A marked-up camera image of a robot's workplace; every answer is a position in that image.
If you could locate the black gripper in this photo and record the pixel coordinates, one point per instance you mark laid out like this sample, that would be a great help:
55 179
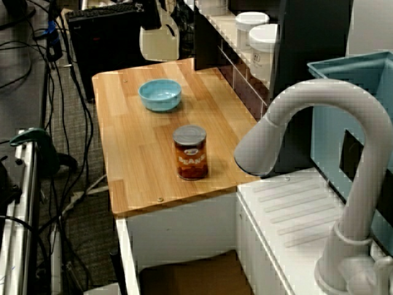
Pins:
152 6

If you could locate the cream detergent bottle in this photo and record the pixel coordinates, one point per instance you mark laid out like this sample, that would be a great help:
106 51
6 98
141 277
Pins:
159 46

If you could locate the light blue bowl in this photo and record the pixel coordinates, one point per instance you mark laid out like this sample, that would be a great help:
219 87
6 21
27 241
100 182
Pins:
159 95

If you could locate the black keyboard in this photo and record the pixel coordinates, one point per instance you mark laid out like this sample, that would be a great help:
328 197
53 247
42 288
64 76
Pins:
101 12

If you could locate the black computer tower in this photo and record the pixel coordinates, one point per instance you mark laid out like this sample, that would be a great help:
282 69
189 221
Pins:
107 49

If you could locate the cream backsplash ledge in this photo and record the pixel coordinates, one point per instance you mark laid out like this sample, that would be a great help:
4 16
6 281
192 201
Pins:
227 30

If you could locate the white lidded plastic jar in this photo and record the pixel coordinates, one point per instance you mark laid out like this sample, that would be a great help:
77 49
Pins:
250 27
262 52

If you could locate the brown beans can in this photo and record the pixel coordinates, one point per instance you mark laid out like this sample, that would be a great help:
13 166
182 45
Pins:
190 153

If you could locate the dark grey upright panel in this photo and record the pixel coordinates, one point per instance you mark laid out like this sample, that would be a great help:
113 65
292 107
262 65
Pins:
307 46

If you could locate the teal plastic bin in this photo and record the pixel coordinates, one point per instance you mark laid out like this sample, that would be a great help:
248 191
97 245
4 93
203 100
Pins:
328 123

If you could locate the white toy sink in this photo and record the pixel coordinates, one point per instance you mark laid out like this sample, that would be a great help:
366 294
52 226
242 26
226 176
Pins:
294 209

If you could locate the grey toy faucet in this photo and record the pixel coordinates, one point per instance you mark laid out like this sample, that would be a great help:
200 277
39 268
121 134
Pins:
356 199

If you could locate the aluminium frame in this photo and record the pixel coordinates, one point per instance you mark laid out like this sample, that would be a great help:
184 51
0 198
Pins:
27 199

